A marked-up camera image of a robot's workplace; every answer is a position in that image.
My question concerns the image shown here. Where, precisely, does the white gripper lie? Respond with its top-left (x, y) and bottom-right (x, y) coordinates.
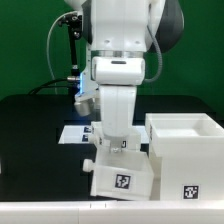
top-left (99, 85), bottom-right (137, 153)

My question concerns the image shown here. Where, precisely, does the large white drawer box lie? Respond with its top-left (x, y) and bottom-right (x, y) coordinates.
top-left (83, 150), bottom-right (154, 201)

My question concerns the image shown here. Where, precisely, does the white drawer cabinet frame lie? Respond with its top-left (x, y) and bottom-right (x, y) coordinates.
top-left (145, 113), bottom-right (224, 200)

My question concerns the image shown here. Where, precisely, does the small white drawer with knob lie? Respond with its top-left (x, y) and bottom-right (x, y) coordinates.
top-left (88, 122), bottom-right (141, 151)

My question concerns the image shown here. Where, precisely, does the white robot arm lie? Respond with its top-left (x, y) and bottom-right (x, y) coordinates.
top-left (64, 0), bottom-right (184, 150)

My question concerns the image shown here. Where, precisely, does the white marker sheet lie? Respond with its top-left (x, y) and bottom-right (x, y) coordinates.
top-left (58, 125), bottom-right (149, 144)

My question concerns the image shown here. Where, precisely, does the white front fence rail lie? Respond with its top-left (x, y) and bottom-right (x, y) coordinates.
top-left (0, 201), bottom-right (224, 224)

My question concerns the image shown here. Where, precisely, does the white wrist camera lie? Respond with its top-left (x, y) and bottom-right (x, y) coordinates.
top-left (92, 57), bottom-right (145, 85)

